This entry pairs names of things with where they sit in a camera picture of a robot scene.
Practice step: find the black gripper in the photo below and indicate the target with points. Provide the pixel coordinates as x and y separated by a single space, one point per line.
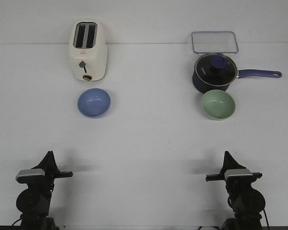
48 164
235 183

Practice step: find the green bowl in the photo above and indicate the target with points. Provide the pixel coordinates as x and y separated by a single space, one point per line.
218 104

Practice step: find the blue bowl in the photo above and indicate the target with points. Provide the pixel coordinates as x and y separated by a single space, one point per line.
94 103

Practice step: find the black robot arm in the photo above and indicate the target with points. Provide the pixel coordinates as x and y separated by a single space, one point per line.
34 202
246 202

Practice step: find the dark blue saucepan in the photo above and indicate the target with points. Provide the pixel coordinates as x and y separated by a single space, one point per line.
203 87

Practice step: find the glass pot lid blue knob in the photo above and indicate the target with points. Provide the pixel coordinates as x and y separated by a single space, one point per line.
216 69

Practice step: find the white two-slot toaster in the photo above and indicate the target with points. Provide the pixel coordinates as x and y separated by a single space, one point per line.
88 51

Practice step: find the clear plastic container lid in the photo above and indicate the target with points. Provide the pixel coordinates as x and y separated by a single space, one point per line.
204 42

